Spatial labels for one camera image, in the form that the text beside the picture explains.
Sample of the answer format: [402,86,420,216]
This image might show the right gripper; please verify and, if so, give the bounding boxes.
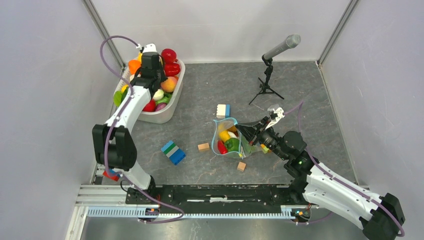
[235,116,289,161]

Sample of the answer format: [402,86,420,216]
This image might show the white toy radish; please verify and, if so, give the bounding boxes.
[227,131,238,139]

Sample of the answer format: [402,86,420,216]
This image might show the green toy bell pepper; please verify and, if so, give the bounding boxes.
[225,138,240,153]

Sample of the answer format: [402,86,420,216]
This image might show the clear zip top bag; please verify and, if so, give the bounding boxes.
[211,117,262,159]

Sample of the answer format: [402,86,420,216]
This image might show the small red toy chili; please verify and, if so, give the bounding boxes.
[217,140,229,155]

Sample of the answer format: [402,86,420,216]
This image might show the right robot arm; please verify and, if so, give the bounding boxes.
[235,116,406,240]

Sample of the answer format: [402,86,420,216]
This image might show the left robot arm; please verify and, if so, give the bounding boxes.
[92,51,166,204]

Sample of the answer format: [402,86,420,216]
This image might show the red toy bell pepper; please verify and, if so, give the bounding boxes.
[163,62,181,77]

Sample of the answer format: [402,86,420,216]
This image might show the orange toy pepper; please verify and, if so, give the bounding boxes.
[128,59,142,75]

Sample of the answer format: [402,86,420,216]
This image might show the orange toy peach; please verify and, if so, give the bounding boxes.
[160,76,179,93]

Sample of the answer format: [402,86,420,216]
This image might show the white green toy leek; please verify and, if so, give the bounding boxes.
[152,89,165,102]

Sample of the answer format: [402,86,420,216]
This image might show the blue orange green brick stack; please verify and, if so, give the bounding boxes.
[260,144,272,154]

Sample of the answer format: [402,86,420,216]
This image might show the red toy apple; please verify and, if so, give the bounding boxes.
[161,48,177,64]

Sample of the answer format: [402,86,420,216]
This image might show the red toy tomato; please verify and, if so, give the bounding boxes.
[142,99,156,113]

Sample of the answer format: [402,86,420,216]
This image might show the purple toy onion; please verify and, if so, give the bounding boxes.
[154,102,167,112]

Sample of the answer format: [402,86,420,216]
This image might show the small wooden cube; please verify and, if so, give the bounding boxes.
[237,161,247,172]

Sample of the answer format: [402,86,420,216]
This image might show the white plastic basket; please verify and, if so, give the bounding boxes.
[113,59,186,125]

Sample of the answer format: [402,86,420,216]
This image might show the black tripod mic stand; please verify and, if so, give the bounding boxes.
[248,56,285,105]

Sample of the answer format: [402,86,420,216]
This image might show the long wooden block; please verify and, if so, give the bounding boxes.
[197,142,211,152]

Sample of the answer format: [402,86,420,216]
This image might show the blue green white brick stack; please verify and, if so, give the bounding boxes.
[160,140,186,166]

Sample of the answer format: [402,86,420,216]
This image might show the grey microphone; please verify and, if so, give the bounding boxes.
[262,34,302,61]

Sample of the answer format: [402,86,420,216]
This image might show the red blue brick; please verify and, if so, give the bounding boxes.
[102,169,120,182]

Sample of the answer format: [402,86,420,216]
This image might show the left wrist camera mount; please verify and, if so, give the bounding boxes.
[136,43,158,54]

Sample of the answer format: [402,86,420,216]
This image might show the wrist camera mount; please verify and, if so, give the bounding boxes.
[136,43,158,54]
[265,104,285,130]

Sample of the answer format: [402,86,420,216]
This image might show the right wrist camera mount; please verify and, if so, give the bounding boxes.
[265,104,285,130]

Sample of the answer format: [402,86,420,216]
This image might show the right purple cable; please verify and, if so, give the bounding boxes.
[284,100,406,238]

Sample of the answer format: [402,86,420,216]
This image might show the purple cable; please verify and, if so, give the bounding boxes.
[99,35,185,224]
[284,100,406,238]

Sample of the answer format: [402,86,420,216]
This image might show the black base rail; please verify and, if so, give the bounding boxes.
[125,184,309,216]

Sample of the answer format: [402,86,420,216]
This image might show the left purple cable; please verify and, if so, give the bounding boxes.
[99,35,185,224]

